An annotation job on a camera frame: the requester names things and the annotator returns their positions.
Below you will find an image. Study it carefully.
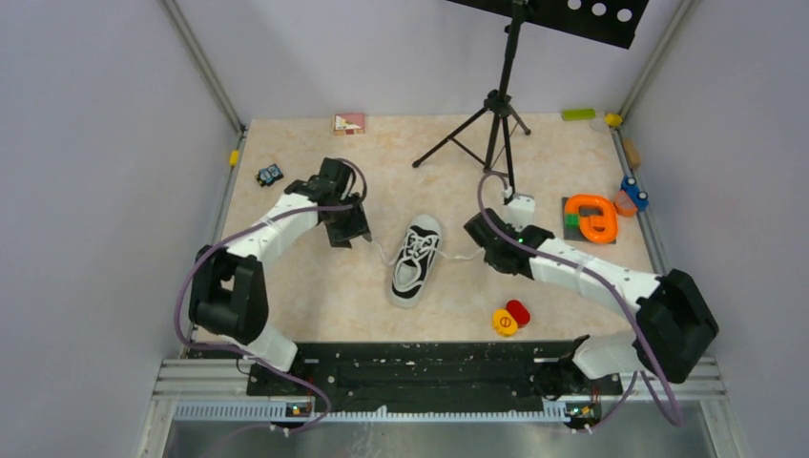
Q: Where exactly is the white shoelace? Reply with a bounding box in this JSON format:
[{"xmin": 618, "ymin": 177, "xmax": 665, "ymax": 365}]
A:
[{"xmin": 371, "ymin": 226, "xmax": 483, "ymax": 272}]

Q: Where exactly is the black white canvas sneaker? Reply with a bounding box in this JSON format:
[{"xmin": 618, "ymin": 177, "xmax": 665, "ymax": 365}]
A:
[{"xmin": 388, "ymin": 214, "xmax": 443, "ymax": 308}]

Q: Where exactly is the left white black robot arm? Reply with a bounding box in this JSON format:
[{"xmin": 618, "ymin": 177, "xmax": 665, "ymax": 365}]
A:
[{"xmin": 179, "ymin": 157, "xmax": 372, "ymax": 395}]

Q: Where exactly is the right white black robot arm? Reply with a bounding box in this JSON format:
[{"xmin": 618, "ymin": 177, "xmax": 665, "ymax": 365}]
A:
[{"xmin": 464, "ymin": 208, "xmax": 719, "ymax": 393}]

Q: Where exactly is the red plastic cylinder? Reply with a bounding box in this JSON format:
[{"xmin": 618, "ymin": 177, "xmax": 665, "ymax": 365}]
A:
[{"xmin": 506, "ymin": 300, "xmax": 531, "ymax": 328}]

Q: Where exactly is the pink tangram puzzle box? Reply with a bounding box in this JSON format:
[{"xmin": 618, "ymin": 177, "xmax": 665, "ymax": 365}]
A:
[{"xmin": 332, "ymin": 113, "xmax": 365, "ymax": 135}]

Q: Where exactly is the yellow plastic cylinder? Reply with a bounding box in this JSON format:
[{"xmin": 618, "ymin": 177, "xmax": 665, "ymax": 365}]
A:
[{"xmin": 491, "ymin": 308, "xmax": 519, "ymax": 337}]

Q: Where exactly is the dark grey square plate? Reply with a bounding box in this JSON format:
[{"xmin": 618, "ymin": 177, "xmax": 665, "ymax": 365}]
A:
[{"xmin": 561, "ymin": 197, "xmax": 617, "ymax": 246}]

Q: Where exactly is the small blue black toy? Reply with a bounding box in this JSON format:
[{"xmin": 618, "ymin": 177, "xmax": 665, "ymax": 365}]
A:
[{"xmin": 255, "ymin": 163, "xmax": 284, "ymax": 187}]

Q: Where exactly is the small green block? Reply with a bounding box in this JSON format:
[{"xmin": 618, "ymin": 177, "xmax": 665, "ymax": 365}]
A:
[{"xmin": 564, "ymin": 214, "xmax": 580, "ymax": 227}]

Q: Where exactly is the orange translucent cup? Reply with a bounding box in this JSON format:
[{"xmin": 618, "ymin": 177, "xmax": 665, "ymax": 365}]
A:
[{"xmin": 612, "ymin": 191, "xmax": 638, "ymax": 218}]

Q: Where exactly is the black tripod stand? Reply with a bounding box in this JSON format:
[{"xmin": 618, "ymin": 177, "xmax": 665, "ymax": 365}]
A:
[{"xmin": 412, "ymin": 1, "xmax": 532, "ymax": 203}]

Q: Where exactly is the blue toy car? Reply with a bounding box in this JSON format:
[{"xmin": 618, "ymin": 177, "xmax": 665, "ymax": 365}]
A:
[{"xmin": 620, "ymin": 176, "xmax": 649, "ymax": 212}]

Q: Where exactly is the green rectangular block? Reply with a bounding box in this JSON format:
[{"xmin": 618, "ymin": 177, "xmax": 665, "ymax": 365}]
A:
[{"xmin": 561, "ymin": 108, "xmax": 597, "ymax": 122}]

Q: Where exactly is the yellow corner block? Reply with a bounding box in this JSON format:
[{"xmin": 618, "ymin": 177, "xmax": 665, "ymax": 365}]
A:
[{"xmin": 603, "ymin": 113, "xmax": 624, "ymax": 128}]

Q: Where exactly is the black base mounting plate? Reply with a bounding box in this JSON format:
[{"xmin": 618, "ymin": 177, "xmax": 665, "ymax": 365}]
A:
[{"xmin": 189, "ymin": 341, "xmax": 627, "ymax": 415}]

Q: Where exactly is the black perforated stand tray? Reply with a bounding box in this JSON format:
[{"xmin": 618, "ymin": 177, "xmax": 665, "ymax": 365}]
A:
[{"xmin": 454, "ymin": 0, "xmax": 649, "ymax": 49}]

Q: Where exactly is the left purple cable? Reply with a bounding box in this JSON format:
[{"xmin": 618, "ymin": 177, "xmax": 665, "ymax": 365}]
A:
[{"xmin": 175, "ymin": 157, "xmax": 369, "ymax": 437}]

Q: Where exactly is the purple cable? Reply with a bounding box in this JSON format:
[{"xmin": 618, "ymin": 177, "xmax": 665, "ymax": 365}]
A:
[
  {"xmin": 175, "ymin": 157, "xmax": 369, "ymax": 437},
  {"xmin": 476, "ymin": 170, "xmax": 685, "ymax": 431}
]

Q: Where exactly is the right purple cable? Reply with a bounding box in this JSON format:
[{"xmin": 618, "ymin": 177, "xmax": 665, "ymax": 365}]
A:
[{"xmin": 476, "ymin": 170, "xmax": 685, "ymax": 431}]

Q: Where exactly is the wooden block on frame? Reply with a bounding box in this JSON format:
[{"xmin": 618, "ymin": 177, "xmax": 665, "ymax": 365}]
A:
[{"xmin": 622, "ymin": 138, "xmax": 642, "ymax": 170}]

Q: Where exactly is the white slotted cable duct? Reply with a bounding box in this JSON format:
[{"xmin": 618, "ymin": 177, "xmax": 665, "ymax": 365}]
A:
[{"xmin": 173, "ymin": 401, "xmax": 570, "ymax": 423}]

